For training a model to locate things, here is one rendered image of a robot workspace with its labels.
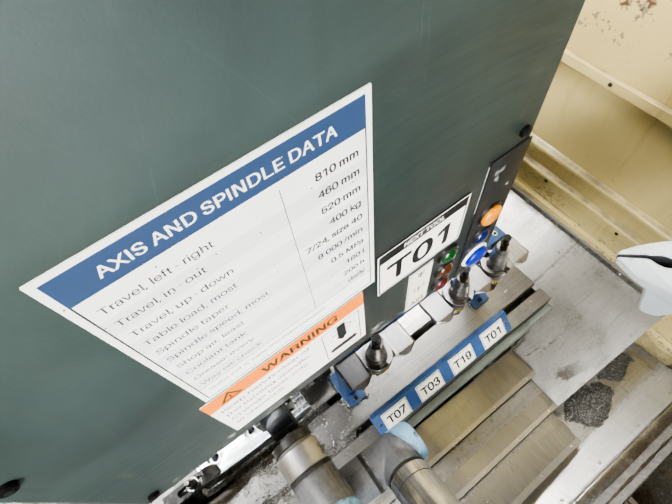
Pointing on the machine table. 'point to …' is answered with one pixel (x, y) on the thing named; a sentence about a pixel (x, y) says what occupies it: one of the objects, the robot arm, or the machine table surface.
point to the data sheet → (234, 256)
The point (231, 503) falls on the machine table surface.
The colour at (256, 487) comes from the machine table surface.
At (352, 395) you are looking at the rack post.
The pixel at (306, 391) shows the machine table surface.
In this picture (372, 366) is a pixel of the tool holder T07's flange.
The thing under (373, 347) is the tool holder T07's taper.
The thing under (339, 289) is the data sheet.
